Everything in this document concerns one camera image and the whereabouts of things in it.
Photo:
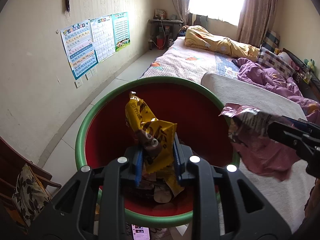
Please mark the mauve curtain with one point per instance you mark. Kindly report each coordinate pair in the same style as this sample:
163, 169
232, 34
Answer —
257, 12
180, 0

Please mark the person's right forearm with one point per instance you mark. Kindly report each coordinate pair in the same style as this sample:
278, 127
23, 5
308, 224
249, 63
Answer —
311, 200

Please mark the yellow quilt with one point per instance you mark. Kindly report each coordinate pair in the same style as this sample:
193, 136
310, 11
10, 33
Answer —
217, 42

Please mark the white pink pillow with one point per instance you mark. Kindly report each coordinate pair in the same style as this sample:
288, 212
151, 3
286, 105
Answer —
285, 56

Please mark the white chart wall poster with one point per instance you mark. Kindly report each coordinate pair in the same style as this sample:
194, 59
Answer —
102, 40

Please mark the single white wall socket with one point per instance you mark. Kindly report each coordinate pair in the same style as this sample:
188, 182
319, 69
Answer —
78, 83

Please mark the green plush toy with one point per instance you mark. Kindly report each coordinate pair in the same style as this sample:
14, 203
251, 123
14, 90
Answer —
310, 63

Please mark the bright window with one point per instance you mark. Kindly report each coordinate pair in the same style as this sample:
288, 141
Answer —
217, 2

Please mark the teal number chart poster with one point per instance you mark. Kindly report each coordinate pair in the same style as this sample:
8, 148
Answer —
121, 31

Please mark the double white wall socket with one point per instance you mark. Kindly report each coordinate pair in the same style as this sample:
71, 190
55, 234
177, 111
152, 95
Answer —
91, 72

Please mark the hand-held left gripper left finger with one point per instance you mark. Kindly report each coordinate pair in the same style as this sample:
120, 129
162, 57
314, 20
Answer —
138, 170

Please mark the brown snack wrapper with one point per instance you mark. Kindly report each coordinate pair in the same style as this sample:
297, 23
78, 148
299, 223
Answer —
140, 191

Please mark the brown plaid pillow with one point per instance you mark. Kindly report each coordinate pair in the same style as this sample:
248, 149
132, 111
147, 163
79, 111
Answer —
275, 60

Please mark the blue plaid cushion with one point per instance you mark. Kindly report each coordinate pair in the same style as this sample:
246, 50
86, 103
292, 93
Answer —
272, 38

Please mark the dark headboard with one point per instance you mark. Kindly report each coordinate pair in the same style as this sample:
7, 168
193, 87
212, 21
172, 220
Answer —
307, 80

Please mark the pink floral cloth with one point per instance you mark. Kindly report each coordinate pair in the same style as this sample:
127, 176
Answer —
160, 233

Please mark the yellow brown candy wrapper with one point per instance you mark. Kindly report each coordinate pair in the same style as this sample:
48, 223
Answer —
150, 132

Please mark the beige crumpled wrapper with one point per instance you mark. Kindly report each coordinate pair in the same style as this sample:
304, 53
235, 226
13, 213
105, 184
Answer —
162, 195

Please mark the floral cushion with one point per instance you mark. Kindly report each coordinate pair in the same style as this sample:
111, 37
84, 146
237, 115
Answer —
27, 200

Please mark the blue patterned mat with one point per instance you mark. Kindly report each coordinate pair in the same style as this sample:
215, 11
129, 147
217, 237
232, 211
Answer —
226, 66

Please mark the pink foil wrapper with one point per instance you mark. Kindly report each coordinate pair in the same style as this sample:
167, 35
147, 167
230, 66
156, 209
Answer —
252, 135

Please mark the dark glass desk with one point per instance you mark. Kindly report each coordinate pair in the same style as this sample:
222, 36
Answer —
162, 27

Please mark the grey green hanging garment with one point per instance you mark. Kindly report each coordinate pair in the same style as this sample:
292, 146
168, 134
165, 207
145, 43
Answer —
200, 20

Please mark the blue alphabet wall poster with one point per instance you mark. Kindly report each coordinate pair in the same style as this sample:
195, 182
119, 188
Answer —
78, 50

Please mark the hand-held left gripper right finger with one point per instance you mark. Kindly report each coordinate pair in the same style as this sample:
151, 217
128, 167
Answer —
177, 155

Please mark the purple quilt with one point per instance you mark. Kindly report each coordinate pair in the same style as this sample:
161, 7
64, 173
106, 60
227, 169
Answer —
270, 77

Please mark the white fleece mat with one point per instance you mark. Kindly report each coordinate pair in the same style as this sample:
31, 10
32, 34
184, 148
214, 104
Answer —
250, 90

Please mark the red bin with green rim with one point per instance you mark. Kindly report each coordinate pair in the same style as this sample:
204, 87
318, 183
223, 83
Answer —
107, 135

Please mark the red bucket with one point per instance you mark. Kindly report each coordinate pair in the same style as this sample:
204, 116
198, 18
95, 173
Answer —
160, 42

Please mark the wooden chair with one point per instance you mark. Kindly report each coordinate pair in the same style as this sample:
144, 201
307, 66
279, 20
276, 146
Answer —
15, 170

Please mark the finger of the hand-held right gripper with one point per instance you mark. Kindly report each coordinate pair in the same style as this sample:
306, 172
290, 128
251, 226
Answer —
297, 123
282, 132

